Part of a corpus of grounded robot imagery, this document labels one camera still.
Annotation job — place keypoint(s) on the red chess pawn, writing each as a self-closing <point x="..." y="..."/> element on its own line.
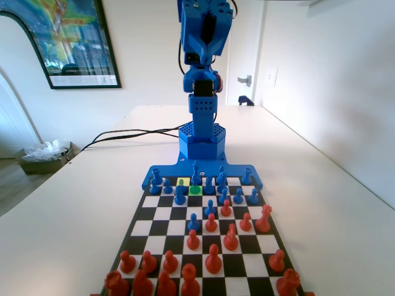
<point x="170" y="263"/>
<point x="148" y="263"/>
<point x="193" y="242"/>
<point x="211" y="224"/>
<point x="245" y="223"/>
<point x="226" y="209"/>
<point x="127" y="263"/>
<point x="276" y="262"/>

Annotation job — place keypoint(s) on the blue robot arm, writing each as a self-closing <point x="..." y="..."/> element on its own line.
<point x="202" y="132"/>

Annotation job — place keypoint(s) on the black and white chessboard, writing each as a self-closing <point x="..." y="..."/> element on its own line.
<point x="176" y="228"/>

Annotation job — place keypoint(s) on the blue base plate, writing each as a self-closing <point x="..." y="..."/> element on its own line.
<point x="172" y="171"/>

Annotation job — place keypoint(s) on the clear plastic bag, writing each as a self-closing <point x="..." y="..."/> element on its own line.
<point x="46" y="151"/>

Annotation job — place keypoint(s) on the blue chess bishop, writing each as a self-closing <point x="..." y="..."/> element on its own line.
<point x="221" y="170"/>

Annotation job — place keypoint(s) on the cardboard box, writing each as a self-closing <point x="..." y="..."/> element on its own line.
<point x="40" y="166"/>

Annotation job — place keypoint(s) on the red chess rook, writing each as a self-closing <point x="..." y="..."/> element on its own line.
<point x="288" y="283"/>
<point x="116" y="285"/>

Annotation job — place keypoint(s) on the blue table clamp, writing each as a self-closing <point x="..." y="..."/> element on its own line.
<point x="245" y="101"/>

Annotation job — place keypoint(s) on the blue chess pawn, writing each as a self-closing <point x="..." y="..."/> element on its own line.
<point x="195" y="189"/>
<point x="223" y="195"/>
<point x="210" y="209"/>
<point x="167" y="187"/>
<point x="237" y="197"/>
<point x="253" y="197"/>
<point x="193" y="223"/>

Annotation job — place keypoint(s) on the white door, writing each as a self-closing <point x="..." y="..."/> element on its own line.
<point x="243" y="46"/>

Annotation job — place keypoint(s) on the framed map poster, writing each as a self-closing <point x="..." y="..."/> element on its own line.
<point x="77" y="40"/>

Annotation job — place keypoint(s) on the white light switch plate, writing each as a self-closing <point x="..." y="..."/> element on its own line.
<point x="271" y="78"/>

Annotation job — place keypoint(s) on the blue chess rook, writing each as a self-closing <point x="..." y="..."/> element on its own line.
<point x="155" y="176"/>
<point x="246" y="176"/>

